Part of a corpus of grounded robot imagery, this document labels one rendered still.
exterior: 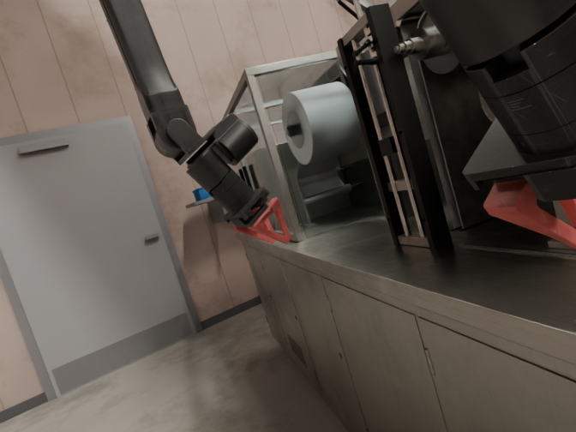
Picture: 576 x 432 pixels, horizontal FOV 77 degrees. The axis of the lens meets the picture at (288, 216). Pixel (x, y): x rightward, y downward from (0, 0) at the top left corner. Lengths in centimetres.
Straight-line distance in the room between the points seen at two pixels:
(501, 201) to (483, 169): 3
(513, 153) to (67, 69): 387
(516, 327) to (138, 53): 64
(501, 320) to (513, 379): 12
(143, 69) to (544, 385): 70
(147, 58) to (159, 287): 315
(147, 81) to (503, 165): 51
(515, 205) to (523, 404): 46
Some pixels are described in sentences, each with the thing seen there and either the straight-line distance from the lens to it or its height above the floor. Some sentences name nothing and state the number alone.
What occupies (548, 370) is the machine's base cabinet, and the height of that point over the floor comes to 81.
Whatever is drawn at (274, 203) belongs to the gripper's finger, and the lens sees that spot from 60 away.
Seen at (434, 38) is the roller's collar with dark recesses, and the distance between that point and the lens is 88.
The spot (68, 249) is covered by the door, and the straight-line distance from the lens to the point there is 362.
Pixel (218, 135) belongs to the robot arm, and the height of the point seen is 125.
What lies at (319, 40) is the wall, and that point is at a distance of 492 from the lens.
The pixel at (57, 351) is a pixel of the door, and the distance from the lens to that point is 374.
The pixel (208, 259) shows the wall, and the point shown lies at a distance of 378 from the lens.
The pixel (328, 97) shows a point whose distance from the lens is 158.
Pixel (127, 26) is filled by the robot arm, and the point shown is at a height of 143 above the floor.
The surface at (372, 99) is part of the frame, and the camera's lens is 94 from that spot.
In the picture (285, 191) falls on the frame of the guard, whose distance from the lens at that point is 143.
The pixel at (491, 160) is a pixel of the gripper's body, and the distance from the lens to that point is 23.
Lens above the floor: 114
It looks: 5 degrees down
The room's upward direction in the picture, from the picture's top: 17 degrees counter-clockwise
